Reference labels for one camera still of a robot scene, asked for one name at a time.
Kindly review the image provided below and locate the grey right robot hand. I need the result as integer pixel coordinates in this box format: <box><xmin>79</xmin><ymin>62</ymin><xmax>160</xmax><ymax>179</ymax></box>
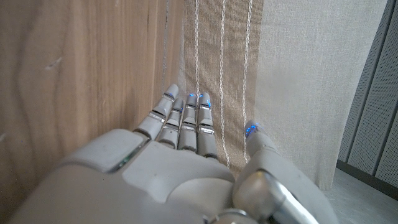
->
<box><xmin>7</xmin><ymin>83</ymin><xmax>340</xmax><ymax>224</ymax></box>

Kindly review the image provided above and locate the grey tape strip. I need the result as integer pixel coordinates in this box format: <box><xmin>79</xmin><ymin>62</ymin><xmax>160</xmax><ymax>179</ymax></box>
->
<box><xmin>160</xmin><ymin>0</ymin><xmax>170</xmax><ymax>94</ymax></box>

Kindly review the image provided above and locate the beige striped fabric backdrop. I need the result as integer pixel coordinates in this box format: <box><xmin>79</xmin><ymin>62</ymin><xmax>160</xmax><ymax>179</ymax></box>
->
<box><xmin>178</xmin><ymin>0</ymin><xmax>388</xmax><ymax>191</ymax></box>

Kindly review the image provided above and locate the grey perforated panel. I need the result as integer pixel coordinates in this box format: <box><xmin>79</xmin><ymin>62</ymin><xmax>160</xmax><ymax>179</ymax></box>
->
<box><xmin>336</xmin><ymin>0</ymin><xmax>398</xmax><ymax>202</ymax></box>

